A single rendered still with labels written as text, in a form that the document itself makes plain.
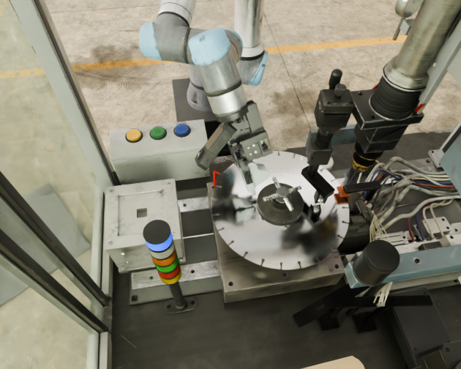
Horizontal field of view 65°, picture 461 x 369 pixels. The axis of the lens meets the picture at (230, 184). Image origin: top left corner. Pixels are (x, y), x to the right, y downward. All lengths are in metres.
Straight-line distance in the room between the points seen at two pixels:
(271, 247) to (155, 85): 2.00
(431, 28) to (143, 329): 0.85
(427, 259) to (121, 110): 2.10
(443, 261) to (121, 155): 0.81
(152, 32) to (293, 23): 2.53
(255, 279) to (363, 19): 2.91
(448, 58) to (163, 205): 0.67
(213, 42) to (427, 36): 0.34
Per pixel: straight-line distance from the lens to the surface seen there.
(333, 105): 0.67
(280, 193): 0.83
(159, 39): 0.83
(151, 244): 0.60
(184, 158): 1.07
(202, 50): 0.70
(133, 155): 1.05
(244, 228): 0.83
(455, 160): 0.67
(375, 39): 3.30
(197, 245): 1.03
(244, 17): 1.15
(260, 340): 0.96
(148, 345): 0.97
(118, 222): 0.93
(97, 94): 2.68
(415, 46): 0.63
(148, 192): 0.96
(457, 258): 0.83
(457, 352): 0.89
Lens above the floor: 1.69
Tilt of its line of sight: 55 degrees down
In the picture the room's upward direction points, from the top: 2 degrees clockwise
